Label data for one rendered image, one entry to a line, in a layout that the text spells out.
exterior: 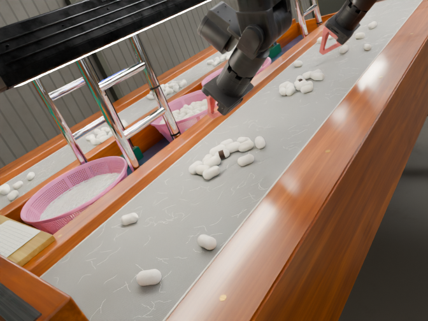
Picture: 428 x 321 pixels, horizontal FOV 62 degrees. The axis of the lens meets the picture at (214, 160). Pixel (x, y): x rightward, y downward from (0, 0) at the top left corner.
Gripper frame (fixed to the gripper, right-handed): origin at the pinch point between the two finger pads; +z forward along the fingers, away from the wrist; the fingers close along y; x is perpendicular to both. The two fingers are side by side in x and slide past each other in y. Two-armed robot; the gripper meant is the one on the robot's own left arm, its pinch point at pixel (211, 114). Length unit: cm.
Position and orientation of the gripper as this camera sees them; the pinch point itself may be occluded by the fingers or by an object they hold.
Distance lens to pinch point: 76.8
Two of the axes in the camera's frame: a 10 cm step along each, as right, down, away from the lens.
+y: -5.6, 5.4, -6.3
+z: -3.9, 5.0, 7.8
